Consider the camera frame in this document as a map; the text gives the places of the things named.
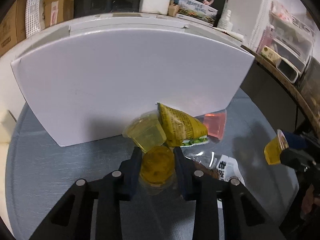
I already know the landscape printed flat box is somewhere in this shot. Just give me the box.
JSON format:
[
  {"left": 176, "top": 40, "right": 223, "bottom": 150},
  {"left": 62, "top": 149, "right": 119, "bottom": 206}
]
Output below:
[{"left": 174, "top": 0, "right": 218, "bottom": 26}]

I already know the white foam box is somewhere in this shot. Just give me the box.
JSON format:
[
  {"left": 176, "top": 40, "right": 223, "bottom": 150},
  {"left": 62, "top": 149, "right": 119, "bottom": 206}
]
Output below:
[{"left": 140, "top": 0, "right": 172, "bottom": 15}]

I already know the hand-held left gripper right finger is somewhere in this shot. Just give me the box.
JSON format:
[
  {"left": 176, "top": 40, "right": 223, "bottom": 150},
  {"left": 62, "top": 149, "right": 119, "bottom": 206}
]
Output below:
[{"left": 173, "top": 147, "right": 287, "bottom": 240}]

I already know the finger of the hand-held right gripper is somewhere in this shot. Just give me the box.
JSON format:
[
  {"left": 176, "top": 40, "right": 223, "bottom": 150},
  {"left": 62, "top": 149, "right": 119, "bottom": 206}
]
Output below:
[
  {"left": 279, "top": 149, "right": 317, "bottom": 171},
  {"left": 283, "top": 130, "right": 311, "bottom": 150}
]

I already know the white framed black device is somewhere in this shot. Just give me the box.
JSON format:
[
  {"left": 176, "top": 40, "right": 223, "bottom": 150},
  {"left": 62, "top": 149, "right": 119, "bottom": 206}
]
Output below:
[{"left": 276, "top": 59, "right": 301, "bottom": 84}]

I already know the clear packet of brown snack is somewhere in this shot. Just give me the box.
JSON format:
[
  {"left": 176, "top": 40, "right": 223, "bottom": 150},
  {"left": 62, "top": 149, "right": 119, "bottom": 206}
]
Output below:
[{"left": 184, "top": 151, "right": 246, "bottom": 188}]

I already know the yellow cheese-shaped box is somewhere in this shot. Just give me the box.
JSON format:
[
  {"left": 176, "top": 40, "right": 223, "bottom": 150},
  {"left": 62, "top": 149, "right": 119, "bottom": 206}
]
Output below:
[{"left": 259, "top": 45, "right": 283, "bottom": 66}]

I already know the polka-dot paper bag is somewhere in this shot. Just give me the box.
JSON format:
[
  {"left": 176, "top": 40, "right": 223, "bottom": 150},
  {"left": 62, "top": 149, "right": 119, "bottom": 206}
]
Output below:
[{"left": 24, "top": 0, "right": 47, "bottom": 40}]

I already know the small brown cardboard box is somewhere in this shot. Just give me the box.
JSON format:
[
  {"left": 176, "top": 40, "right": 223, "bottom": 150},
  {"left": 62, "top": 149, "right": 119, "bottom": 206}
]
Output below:
[{"left": 43, "top": 0, "right": 76, "bottom": 28}]

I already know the white plastic bottle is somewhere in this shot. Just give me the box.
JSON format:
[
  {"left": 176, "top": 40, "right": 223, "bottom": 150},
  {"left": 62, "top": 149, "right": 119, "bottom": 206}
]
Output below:
[{"left": 216, "top": 10, "right": 233, "bottom": 30}]

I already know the white cardboard box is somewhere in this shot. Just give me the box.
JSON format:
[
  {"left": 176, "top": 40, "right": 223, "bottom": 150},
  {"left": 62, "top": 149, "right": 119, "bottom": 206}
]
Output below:
[{"left": 10, "top": 24, "right": 256, "bottom": 148}]

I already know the small toy figure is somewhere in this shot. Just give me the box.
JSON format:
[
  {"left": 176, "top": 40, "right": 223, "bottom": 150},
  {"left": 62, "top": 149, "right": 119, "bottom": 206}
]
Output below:
[{"left": 167, "top": 0, "right": 181, "bottom": 17}]

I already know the clear plastic drawer unit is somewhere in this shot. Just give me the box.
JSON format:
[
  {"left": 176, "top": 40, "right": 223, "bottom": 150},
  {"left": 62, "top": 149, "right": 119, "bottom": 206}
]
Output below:
[{"left": 262, "top": 1, "right": 315, "bottom": 73}]

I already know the large brown cardboard box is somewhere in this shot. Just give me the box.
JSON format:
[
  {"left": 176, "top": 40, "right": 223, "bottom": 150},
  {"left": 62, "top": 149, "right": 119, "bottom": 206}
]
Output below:
[{"left": 0, "top": 0, "right": 28, "bottom": 57}]

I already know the pale yellow jelly cup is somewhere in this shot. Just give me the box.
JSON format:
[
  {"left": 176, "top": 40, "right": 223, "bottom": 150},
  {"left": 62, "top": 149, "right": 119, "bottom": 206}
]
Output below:
[{"left": 122, "top": 113, "right": 167, "bottom": 153}]

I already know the brown wooden side table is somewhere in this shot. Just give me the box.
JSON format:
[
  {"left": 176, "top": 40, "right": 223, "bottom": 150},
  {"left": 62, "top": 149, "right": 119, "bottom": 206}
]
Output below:
[{"left": 239, "top": 44, "right": 320, "bottom": 140}]

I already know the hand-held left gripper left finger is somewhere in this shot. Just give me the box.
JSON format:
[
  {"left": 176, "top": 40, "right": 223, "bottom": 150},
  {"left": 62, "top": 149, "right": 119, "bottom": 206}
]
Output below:
[{"left": 29, "top": 147, "right": 143, "bottom": 240}]

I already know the white tube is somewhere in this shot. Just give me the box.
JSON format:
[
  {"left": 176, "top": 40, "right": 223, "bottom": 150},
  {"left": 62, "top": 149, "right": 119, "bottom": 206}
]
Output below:
[{"left": 219, "top": 28, "right": 245, "bottom": 41}]

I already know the olive triangular snack packet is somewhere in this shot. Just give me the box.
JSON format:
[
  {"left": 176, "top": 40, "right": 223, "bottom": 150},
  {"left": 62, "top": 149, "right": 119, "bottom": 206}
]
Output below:
[{"left": 156, "top": 102, "right": 209, "bottom": 148}]

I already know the amber jelly cup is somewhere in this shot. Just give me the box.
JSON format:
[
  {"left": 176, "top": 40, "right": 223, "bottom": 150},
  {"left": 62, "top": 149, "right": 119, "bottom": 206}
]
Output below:
[{"left": 139, "top": 146, "right": 176, "bottom": 189}]

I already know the cream armchair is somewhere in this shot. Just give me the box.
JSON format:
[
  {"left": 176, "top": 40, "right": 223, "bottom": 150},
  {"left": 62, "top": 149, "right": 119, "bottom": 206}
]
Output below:
[{"left": 0, "top": 109, "right": 18, "bottom": 146}]

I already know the person's right hand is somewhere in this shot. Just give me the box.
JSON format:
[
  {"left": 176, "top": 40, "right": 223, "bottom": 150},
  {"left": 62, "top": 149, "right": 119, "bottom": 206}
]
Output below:
[{"left": 301, "top": 184, "right": 320, "bottom": 219}]

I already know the pink jelly cup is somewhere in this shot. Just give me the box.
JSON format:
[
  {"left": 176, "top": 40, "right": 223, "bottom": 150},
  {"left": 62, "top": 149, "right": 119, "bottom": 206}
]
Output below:
[{"left": 202, "top": 112, "right": 227, "bottom": 140}]

